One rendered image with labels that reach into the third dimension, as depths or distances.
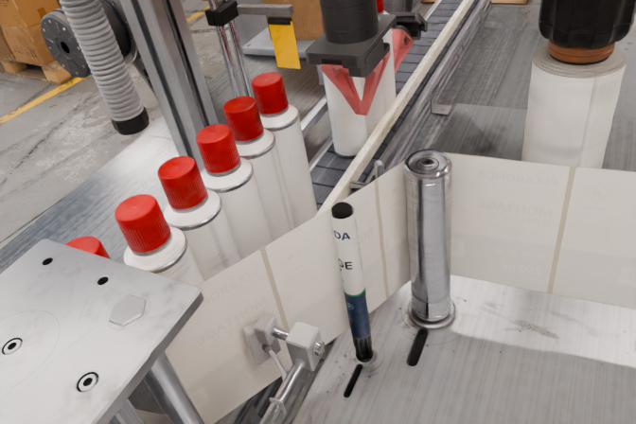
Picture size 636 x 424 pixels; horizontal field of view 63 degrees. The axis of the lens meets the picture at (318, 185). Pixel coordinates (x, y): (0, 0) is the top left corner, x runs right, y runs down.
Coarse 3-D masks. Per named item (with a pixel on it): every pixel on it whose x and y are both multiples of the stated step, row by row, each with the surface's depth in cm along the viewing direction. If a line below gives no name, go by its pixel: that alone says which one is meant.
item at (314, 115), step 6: (414, 0) 100; (414, 6) 100; (324, 96) 74; (318, 102) 73; (324, 102) 73; (318, 108) 72; (324, 108) 73; (312, 114) 71; (318, 114) 71; (324, 114) 73; (306, 120) 70; (312, 120) 70; (318, 120) 72; (306, 126) 69; (312, 126) 70; (306, 132) 69
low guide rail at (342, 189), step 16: (464, 0) 109; (448, 32) 98; (432, 48) 92; (432, 64) 91; (416, 80) 85; (400, 96) 81; (400, 112) 80; (384, 128) 75; (368, 144) 71; (368, 160) 71; (352, 176) 67; (336, 192) 64; (320, 208) 62
